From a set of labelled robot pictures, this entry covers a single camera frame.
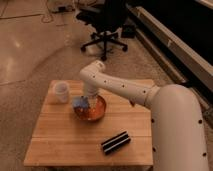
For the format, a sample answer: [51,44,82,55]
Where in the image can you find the cables on floor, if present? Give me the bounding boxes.
[39,0,78,25]

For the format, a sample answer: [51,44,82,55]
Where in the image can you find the translucent plastic cup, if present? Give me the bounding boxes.
[53,81,69,103]

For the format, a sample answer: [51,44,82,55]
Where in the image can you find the wooden table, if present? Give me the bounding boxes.
[24,90,153,167]

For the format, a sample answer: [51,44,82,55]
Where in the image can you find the black striped rectangular block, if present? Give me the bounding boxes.
[101,131,131,155]

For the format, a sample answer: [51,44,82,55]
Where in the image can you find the black office chair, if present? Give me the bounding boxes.
[76,0,128,61]

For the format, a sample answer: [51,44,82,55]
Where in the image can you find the orange ceramic bowl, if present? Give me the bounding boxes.
[74,95,106,121]

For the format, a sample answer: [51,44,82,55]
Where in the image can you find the black box on floor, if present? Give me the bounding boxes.
[121,25,135,38]

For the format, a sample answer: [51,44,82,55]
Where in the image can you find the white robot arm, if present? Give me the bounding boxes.
[79,60,210,171]

